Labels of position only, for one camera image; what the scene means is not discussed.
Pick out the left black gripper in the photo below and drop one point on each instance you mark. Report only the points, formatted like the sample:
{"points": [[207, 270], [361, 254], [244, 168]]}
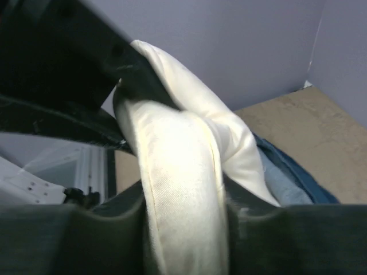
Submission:
{"points": [[59, 52]]}

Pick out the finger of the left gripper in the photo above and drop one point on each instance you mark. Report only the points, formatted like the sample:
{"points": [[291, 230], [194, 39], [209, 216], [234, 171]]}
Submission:
{"points": [[137, 78]]}

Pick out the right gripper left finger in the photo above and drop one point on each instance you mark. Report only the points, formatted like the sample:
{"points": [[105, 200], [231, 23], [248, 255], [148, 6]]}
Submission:
{"points": [[111, 238]]}

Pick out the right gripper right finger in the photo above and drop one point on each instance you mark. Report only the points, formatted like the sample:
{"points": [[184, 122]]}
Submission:
{"points": [[306, 239]]}

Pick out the blue fish-print pillowcase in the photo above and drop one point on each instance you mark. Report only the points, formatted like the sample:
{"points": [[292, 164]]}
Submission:
{"points": [[287, 180]]}

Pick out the white pillow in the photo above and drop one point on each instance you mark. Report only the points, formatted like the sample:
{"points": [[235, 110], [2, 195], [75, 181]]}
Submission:
{"points": [[183, 155]]}

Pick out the aluminium table frame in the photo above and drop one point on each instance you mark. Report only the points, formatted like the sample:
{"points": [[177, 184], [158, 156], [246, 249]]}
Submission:
{"points": [[73, 165]]}

